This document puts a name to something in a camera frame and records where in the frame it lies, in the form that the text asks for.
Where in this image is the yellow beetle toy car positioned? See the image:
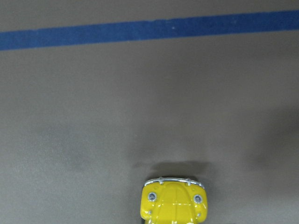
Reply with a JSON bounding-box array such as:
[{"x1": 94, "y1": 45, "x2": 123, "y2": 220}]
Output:
[{"x1": 140, "y1": 177, "x2": 208, "y2": 224}]

